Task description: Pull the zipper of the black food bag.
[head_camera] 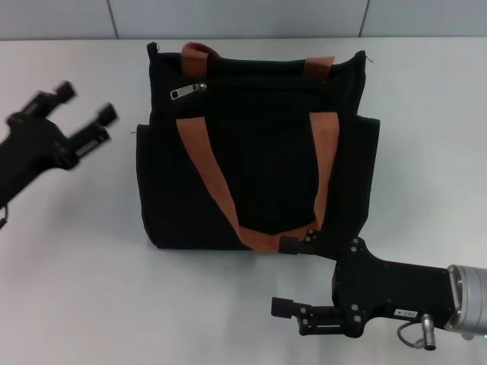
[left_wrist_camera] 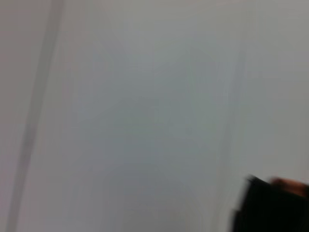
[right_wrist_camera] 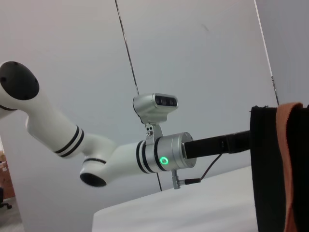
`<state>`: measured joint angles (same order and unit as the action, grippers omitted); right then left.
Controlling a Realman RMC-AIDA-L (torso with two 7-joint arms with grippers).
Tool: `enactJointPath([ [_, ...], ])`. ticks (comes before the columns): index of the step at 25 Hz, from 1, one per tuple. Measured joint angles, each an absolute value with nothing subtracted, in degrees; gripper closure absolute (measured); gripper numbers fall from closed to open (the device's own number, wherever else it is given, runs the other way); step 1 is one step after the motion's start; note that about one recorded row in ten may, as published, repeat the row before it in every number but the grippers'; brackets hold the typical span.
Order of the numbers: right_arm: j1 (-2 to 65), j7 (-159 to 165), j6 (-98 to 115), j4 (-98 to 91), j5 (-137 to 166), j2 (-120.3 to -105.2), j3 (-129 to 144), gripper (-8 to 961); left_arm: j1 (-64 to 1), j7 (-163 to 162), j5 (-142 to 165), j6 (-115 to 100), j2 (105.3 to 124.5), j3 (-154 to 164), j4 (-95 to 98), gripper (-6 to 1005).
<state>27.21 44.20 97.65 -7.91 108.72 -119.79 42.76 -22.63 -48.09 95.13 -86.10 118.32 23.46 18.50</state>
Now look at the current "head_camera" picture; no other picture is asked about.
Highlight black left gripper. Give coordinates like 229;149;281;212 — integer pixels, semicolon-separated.
0;80;119;206

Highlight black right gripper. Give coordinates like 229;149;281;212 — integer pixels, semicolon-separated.
271;227;456;338

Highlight black food bag orange handles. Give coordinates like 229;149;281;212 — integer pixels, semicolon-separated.
135;40;381;254

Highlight silver zipper pull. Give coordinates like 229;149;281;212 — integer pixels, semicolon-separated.
170;81;208;100

